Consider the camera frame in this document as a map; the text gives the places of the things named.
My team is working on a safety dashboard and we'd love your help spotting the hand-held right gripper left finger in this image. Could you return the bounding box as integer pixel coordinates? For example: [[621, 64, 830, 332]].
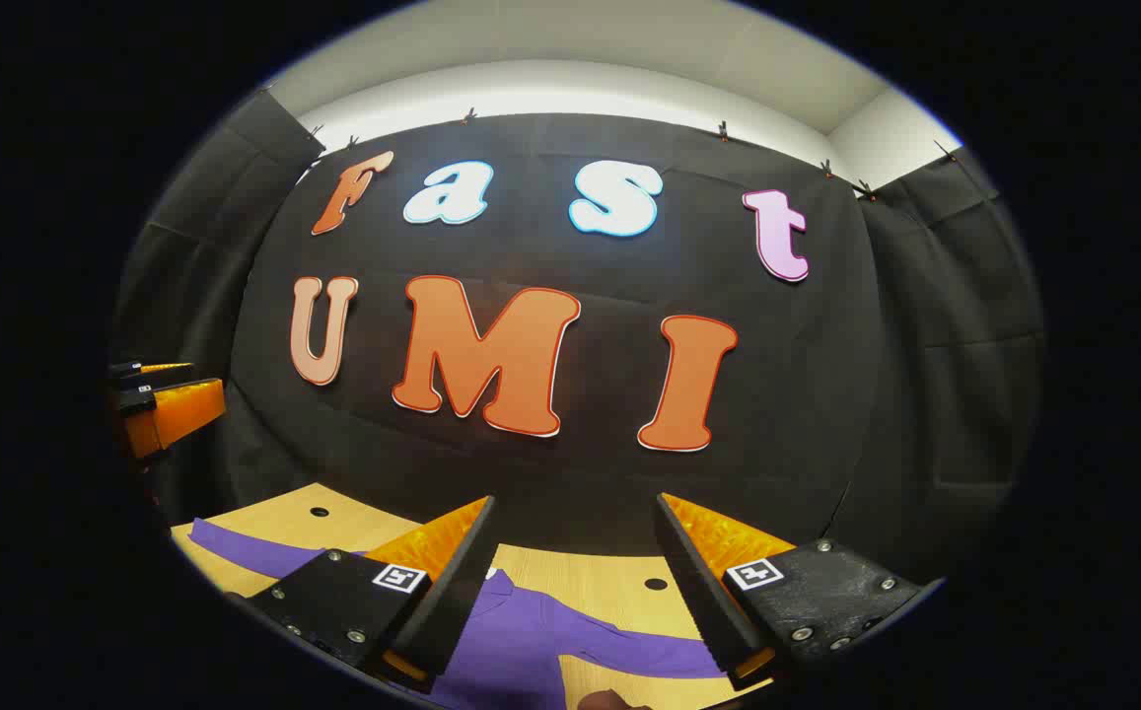
[[225, 496, 498, 691]]

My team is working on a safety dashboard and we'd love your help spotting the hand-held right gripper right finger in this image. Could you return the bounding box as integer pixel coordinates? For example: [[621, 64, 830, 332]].
[[654, 492, 946, 691]]

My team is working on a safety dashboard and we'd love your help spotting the purple shirt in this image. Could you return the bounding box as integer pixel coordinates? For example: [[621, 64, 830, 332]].
[[187, 517, 729, 710]]

